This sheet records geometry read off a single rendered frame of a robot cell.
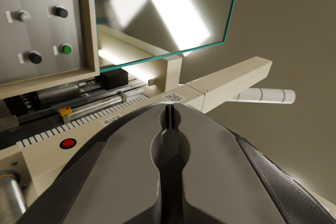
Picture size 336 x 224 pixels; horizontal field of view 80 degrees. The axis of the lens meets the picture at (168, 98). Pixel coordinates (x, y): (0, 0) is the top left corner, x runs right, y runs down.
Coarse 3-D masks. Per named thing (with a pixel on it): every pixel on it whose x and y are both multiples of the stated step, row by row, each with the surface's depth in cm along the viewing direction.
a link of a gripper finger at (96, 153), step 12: (96, 144) 9; (84, 156) 8; (96, 156) 8; (72, 168) 8; (84, 168) 7; (60, 180) 7; (72, 180) 7; (84, 180) 7; (48, 192) 7; (60, 192) 7; (72, 192) 7; (36, 204) 6; (48, 204) 6; (60, 204) 6; (24, 216) 6; (36, 216) 6; (48, 216) 6; (60, 216) 6
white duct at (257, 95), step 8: (248, 88) 168; (256, 88) 169; (264, 88) 171; (240, 96) 164; (248, 96) 165; (256, 96) 166; (264, 96) 167; (272, 96) 167; (280, 96) 168; (288, 96) 169
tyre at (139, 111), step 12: (144, 108) 45; (192, 108) 52; (120, 120) 42; (216, 120) 52; (108, 132) 39; (168, 132) 38; (84, 144) 41; (168, 144) 36; (72, 156) 41; (168, 156) 34; (180, 156) 34; (168, 168) 32; (180, 168) 32; (168, 180) 30; (180, 180) 30; (168, 192) 29; (180, 192) 29; (168, 204) 28; (180, 204) 29; (168, 216) 28; (180, 216) 28
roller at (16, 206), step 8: (0, 176) 40; (8, 176) 40; (0, 184) 38; (8, 184) 39; (16, 184) 40; (0, 192) 37; (8, 192) 37; (16, 192) 38; (0, 200) 36; (8, 200) 36; (16, 200) 36; (24, 200) 38; (0, 208) 35; (8, 208) 35; (16, 208) 35; (24, 208) 36; (0, 216) 34; (8, 216) 34; (16, 216) 34
